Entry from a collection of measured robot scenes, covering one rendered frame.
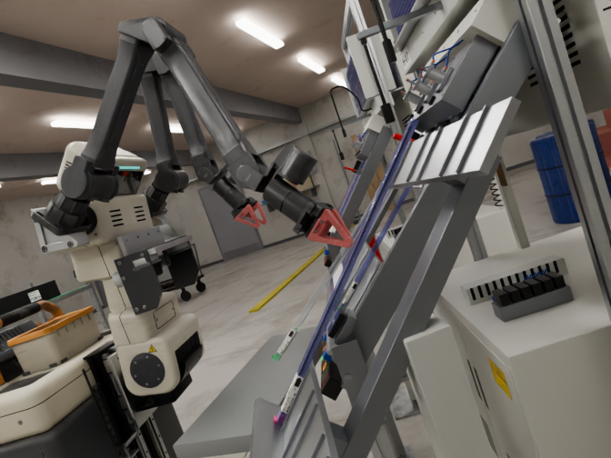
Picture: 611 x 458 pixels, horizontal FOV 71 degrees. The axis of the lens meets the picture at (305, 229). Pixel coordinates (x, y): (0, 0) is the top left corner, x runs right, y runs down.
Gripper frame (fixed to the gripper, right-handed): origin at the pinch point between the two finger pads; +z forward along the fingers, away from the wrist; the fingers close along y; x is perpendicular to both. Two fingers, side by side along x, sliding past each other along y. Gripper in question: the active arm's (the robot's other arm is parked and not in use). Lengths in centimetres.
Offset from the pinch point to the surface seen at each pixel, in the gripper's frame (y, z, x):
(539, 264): 49, 34, -13
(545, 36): 5.6, 8.5, -47.1
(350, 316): -2.0, 8.3, 10.8
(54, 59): 190, -378, 62
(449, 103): 8.7, 0.1, -31.5
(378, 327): 3.0, 13.1, 11.0
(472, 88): 10.1, 2.0, -35.8
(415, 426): 98, 39, 70
